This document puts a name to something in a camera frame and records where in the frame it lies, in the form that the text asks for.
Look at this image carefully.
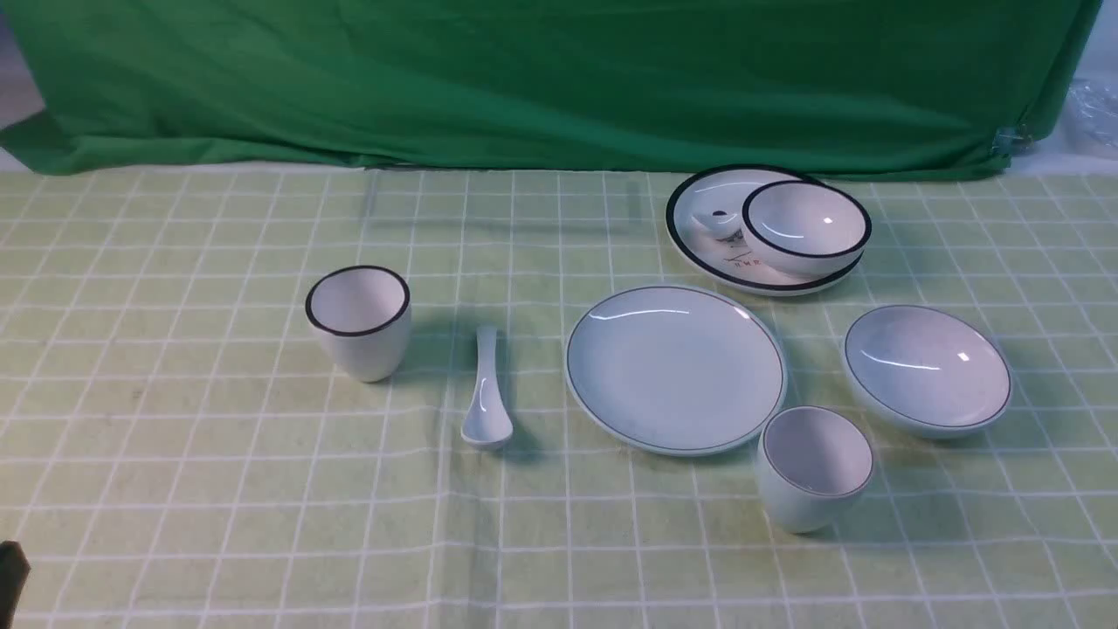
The white ceramic spoon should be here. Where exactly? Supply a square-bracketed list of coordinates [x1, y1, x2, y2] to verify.
[459, 326, 514, 450]

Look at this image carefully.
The thin-rimmed white cup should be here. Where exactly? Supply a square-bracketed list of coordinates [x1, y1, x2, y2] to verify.
[755, 406, 875, 534]

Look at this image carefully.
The thin-rimmed shallow white bowl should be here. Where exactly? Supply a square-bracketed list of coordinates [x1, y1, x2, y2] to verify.
[842, 304, 1014, 439]

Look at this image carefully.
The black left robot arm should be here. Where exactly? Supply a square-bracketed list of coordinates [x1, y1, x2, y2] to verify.
[0, 540, 31, 628]

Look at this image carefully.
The thin-rimmed white plate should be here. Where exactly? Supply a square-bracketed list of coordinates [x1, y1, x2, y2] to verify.
[563, 286, 788, 457]

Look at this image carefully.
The black-rimmed large white plate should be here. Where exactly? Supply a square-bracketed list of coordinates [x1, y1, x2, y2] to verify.
[666, 164, 864, 297]

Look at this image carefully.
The small white spoon on plate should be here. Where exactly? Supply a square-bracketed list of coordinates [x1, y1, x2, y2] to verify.
[692, 210, 743, 242]

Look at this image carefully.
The black-rimmed white cup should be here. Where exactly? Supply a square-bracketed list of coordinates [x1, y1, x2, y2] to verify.
[304, 266, 413, 383]

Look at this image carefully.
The green checkered tablecloth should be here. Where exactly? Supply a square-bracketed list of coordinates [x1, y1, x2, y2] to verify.
[1, 169, 1117, 628]

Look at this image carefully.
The black-rimmed white bowl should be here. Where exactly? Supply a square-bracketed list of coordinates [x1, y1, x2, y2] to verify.
[742, 182, 872, 279]

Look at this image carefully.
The green backdrop cloth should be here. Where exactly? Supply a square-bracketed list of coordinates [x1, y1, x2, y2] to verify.
[3, 1, 1101, 182]

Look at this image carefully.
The metal clip on backdrop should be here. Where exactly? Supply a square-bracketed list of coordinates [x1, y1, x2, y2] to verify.
[991, 125, 1035, 156]

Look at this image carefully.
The clear plastic wrap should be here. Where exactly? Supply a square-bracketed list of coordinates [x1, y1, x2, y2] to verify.
[1065, 77, 1117, 160]

